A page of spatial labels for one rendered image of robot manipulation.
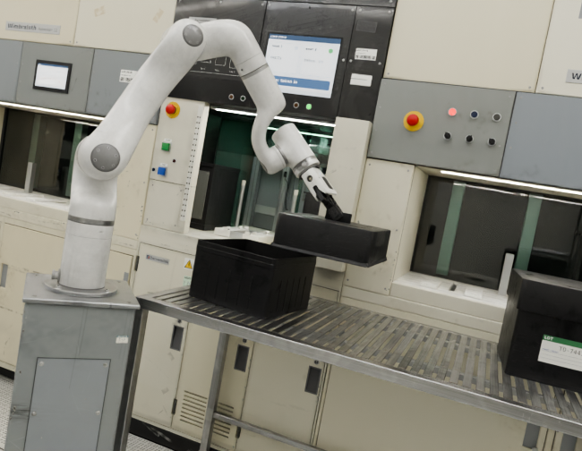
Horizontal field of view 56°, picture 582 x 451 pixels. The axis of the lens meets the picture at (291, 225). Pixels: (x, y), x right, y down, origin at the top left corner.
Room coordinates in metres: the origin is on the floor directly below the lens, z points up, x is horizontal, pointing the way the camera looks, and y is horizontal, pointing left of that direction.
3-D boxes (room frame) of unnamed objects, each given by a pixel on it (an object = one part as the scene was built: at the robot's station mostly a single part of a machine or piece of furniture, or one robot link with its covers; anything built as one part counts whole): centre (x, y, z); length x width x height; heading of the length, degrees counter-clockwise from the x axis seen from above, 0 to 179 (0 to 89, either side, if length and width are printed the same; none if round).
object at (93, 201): (1.49, 0.55, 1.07); 0.19 x 0.12 x 0.24; 26
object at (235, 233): (2.39, 0.19, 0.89); 0.22 x 0.21 x 0.04; 160
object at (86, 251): (1.46, 0.54, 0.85); 0.19 x 0.19 x 0.18
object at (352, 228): (1.64, -0.14, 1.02); 0.29 x 0.29 x 0.13; 70
